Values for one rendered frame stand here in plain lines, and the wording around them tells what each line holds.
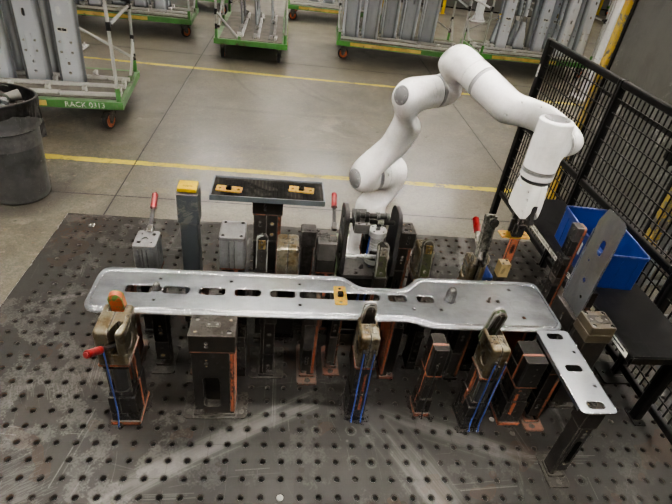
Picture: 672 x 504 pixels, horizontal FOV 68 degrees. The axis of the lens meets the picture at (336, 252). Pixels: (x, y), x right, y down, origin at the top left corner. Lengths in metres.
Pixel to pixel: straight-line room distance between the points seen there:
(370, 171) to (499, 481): 1.05
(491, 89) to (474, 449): 1.02
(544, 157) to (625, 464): 0.96
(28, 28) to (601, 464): 5.20
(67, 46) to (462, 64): 4.38
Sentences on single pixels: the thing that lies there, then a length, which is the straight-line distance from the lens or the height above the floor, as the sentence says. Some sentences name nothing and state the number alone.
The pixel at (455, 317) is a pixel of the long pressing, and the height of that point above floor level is 1.00.
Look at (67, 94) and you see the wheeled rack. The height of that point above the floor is 0.29.
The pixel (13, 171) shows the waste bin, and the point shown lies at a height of 0.27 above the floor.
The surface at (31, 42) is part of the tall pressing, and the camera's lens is 5.50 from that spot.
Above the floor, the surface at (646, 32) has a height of 1.49.
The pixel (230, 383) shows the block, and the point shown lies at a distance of 1.45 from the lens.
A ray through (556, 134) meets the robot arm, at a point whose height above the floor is 1.56.
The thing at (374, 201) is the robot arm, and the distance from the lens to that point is 1.90.
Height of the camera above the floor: 1.96
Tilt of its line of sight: 35 degrees down
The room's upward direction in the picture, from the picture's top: 8 degrees clockwise
